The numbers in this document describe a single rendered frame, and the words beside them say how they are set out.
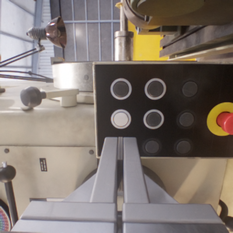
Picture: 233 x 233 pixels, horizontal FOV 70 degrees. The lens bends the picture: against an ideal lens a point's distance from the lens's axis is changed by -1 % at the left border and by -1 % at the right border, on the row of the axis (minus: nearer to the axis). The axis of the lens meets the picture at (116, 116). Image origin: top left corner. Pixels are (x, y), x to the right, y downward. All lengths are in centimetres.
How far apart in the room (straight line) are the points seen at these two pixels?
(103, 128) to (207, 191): 33
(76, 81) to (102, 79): 26
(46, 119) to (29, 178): 16
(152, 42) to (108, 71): 260
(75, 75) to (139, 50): 233
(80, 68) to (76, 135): 19
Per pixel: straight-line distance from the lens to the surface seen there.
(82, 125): 38
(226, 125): 27
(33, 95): 35
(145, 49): 280
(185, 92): 26
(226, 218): 54
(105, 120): 26
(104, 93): 25
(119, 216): 18
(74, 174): 44
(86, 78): 48
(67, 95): 40
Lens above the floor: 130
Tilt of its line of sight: 2 degrees up
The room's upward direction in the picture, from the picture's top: 90 degrees counter-clockwise
